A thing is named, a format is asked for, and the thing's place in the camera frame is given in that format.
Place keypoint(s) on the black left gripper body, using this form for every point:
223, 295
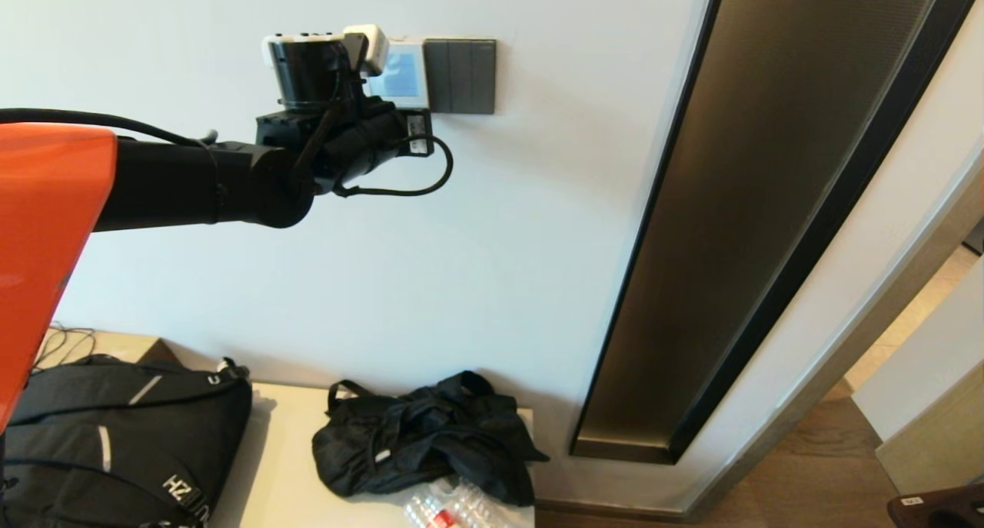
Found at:
365, 140

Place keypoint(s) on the white wall thermostat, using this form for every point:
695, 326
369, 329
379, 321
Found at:
404, 74

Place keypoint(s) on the grey triple wall switch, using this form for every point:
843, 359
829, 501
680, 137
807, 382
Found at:
461, 76

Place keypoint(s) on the clear bottle pack red label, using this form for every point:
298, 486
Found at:
453, 511

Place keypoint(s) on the grey-brown door frame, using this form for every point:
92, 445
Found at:
869, 320

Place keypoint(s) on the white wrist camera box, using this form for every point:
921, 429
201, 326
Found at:
369, 48

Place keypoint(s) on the black backpack with white print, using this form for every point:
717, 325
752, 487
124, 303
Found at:
131, 451

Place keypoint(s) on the light wooden desk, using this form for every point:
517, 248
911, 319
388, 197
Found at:
127, 347

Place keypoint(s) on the black and orange left arm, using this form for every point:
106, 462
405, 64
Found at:
169, 186

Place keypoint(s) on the white low cabinet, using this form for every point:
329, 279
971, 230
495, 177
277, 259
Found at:
280, 466

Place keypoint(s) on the beige wooden door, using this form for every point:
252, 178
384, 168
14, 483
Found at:
930, 374

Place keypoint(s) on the dark object with white label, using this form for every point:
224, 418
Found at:
942, 509

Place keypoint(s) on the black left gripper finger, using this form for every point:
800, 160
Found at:
419, 132

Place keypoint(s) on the crumpled black fabric bag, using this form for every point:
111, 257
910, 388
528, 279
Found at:
430, 436

